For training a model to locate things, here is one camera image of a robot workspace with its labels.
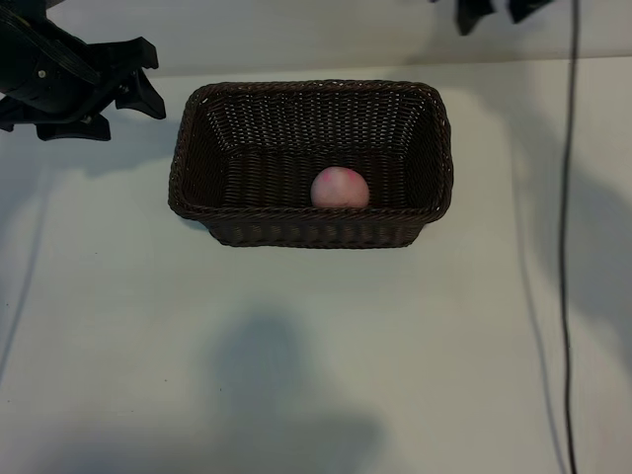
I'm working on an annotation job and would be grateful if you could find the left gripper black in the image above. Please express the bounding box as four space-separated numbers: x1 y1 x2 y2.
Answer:
0 5 167 143

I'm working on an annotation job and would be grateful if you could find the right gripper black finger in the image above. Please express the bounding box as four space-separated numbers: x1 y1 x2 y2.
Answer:
508 0 552 24
456 0 500 37

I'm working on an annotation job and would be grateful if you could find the dark brown wicker basket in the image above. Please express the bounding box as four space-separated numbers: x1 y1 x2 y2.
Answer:
167 79 454 250

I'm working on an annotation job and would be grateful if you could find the pink peach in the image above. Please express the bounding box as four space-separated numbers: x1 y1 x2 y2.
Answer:
310 166 370 210

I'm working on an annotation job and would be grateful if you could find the black hanging cable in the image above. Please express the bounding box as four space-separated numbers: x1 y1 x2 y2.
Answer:
561 0 581 474

